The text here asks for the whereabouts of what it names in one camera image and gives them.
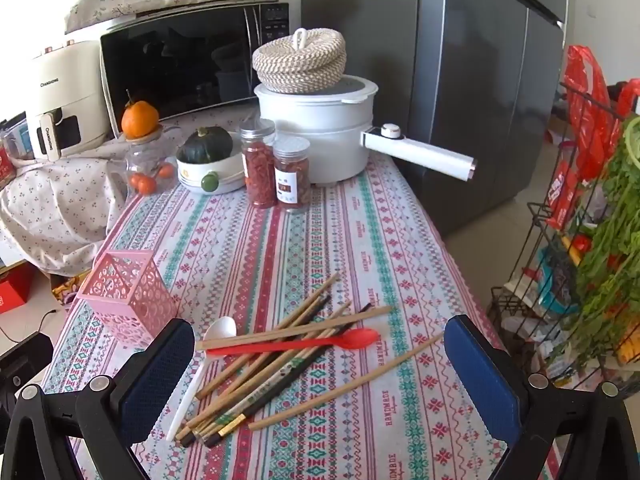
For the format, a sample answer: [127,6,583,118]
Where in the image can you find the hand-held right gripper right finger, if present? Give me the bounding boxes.
[442,315,640,480]

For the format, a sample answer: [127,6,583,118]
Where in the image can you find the tall jar of red berries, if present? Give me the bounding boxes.
[239,119,278,208]

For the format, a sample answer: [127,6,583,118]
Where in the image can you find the pink perforated utensil holder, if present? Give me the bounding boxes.
[76,249,178,343]

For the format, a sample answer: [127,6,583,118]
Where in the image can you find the glass jar with small oranges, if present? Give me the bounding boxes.
[107,125,178,196]

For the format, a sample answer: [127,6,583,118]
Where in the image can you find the short labelled jar red contents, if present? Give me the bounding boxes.
[272,136,312,213]

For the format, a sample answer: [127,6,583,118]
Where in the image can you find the red box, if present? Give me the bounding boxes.
[0,280,32,315]

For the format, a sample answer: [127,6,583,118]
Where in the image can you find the white floral draped cloth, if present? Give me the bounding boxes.
[0,110,261,277]

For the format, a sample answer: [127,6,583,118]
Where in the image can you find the patterned striped tablecloth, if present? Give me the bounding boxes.
[42,152,563,480]

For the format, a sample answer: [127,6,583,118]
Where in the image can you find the white ceramic pot green knob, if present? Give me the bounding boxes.
[176,131,247,196]

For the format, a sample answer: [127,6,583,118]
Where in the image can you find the grey refrigerator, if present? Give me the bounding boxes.
[300,0,571,238]

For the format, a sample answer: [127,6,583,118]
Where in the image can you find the woven rope basket with lid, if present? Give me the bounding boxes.
[251,27,347,96]

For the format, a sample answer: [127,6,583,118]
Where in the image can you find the dark green squash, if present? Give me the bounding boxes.
[176,126,234,165]

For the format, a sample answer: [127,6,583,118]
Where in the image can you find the teal snack packet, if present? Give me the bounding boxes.
[537,250,581,311]

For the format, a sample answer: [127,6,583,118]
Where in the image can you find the cream air fryer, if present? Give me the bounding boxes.
[24,40,115,163]

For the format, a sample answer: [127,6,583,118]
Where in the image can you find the clear plastic container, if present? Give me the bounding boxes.
[0,112,33,161]

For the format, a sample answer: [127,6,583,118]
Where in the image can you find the red plastic bag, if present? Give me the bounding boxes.
[545,45,621,231]

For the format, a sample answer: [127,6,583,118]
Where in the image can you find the white plastic spoon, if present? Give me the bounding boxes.
[166,316,238,442]

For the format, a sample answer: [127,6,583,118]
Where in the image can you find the black wire rack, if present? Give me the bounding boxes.
[487,80,640,396]

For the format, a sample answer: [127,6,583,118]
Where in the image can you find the orange tangerine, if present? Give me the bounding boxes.
[121,90,160,139]

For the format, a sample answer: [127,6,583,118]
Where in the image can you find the pile of mixed chopsticks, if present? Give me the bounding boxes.
[176,272,373,448]

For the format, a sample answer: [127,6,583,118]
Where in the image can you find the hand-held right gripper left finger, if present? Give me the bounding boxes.
[0,317,196,480]

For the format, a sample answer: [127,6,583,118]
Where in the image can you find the white electric pot with handle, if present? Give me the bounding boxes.
[253,72,478,188]

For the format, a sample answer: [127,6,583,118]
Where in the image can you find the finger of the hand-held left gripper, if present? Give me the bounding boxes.
[0,332,54,411]

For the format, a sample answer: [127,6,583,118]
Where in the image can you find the black microwave oven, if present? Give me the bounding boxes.
[99,0,303,138]

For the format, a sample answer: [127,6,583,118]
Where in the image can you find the green leafy vegetables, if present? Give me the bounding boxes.
[547,115,640,376]

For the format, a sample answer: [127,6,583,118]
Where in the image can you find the red plastic spoon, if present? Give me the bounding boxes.
[206,327,381,357]

